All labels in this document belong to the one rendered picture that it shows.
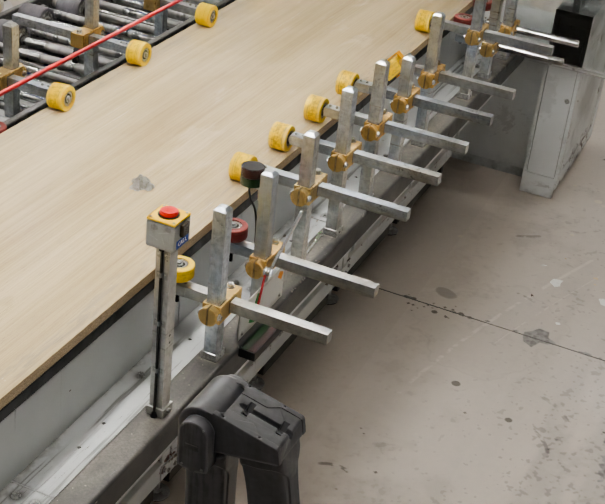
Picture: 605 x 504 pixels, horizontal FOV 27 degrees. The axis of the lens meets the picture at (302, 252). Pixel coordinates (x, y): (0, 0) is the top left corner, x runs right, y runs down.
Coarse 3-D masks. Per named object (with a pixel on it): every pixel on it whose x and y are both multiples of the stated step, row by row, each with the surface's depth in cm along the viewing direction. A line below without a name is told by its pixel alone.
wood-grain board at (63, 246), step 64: (256, 0) 484; (320, 0) 492; (384, 0) 499; (448, 0) 507; (128, 64) 416; (192, 64) 422; (256, 64) 428; (320, 64) 433; (64, 128) 370; (128, 128) 374; (192, 128) 378; (256, 128) 383; (320, 128) 387; (0, 192) 332; (64, 192) 336; (128, 192) 339; (192, 192) 343; (0, 256) 304; (64, 256) 307; (128, 256) 310; (0, 320) 281; (64, 320) 283; (0, 384) 261
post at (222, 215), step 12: (216, 216) 290; (228, 216) 290; (216, 228) 292; (228, 228) 293; (216, 240) 293; (228, 240) 295; (216, 252) 295; (228, 252) 297; (216, 264) 296; (228, 264) 299; (216, 276) 298; (216, 288) 300; (216, 300) 301; (216, 324) 304; (204, 336) 308; (216, 336) 306; (204, 348) 309; (216, 348) 308
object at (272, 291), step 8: (272, 280) 329; (280, 280) 335; (264, 288) 325; (272, 288) 331; (280, 288) 336; (256, 296) 321; (264, 296) 327; (272, 296) 332; (280, 296) 338; (264, 304) 329; (272, 304) 334; (240, 320) 316; (248, 320) 321; (240, 328) 317; (248, 328) 323; (240, 336) 319
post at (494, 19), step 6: (492, 0) 476; (498, 0) 475; (492, 6) 477; (498, 6) 476; (492, 12) 478; (498, 12) 477; (492, 18) 479; (498, 18) 479; (492, 24) 480; (498, 24) 482; (492, 30) 481; (492, 42) 484; (486, 60) 488; (480, 66) 490; (486, 66) 489; (486, 72) 490
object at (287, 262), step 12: (240, 252) 329; (252, 252) 328; (276, 264) 326; (288, 264) 324; (300, 264) 323; (312, 264) 323; (312, 276) 323; (324, 276) 321; (336, 276) 320; (348, 276) 320; (348, 288) 320; (360, 288) 318; (372, 288) 316
